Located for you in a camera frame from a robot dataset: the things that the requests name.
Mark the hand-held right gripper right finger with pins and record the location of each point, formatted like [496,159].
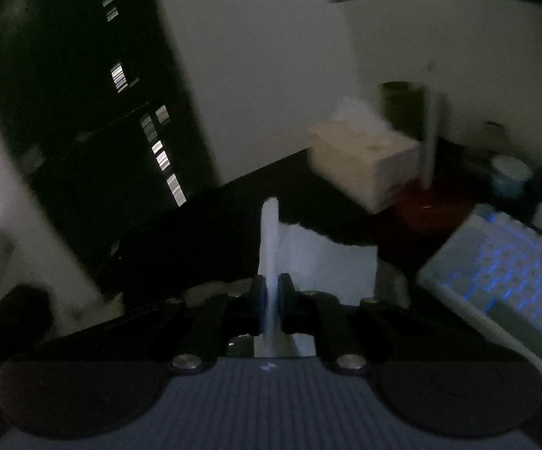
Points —
[284,293]

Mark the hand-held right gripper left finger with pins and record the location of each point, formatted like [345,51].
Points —
[260,293]

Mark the white paper tissue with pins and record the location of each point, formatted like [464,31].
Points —
[318,262]

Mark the beige tissue box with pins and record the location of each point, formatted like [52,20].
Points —
[369,159]

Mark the red flat box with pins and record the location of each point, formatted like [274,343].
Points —
[425,213]

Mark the pale thin rod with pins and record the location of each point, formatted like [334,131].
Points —
[432,140]

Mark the dark green canister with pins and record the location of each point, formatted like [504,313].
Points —
[400,108]

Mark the white backlit keyboard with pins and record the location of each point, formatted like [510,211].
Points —
[505,272]

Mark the white blue cup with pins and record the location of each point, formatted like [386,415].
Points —
[510,176]

